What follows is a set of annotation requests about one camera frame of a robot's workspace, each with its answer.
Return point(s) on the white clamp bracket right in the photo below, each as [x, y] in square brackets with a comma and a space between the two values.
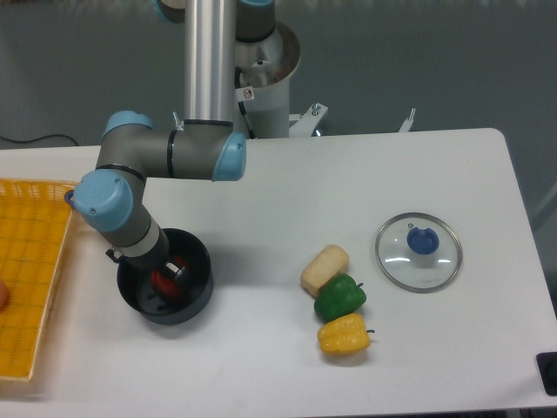
[408, 122]

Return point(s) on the beige bread loaf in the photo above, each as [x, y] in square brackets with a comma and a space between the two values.
[331, 261]

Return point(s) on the yellow bell pepper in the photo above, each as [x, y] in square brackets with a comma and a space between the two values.
[346, 335]

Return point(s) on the orange object in basket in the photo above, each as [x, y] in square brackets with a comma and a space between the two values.
[4, 295]

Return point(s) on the green bell pepper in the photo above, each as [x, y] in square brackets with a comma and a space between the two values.
[340, 297]

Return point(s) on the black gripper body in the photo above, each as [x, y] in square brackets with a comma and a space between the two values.
[154, 258]

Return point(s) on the glass lid with blue knob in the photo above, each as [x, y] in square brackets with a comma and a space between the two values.
[418, 252]

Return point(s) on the dark pot with blue handle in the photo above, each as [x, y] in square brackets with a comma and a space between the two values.
[183, 300]

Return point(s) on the black device at table corner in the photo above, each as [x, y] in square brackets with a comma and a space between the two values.
[547, 365]

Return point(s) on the yellow plastic basket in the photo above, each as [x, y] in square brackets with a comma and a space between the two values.
[36, 217]

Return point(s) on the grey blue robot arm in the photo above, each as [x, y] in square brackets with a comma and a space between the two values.
[204, 144]

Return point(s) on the red bell pepper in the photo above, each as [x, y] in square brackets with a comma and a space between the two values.
[164, 287]

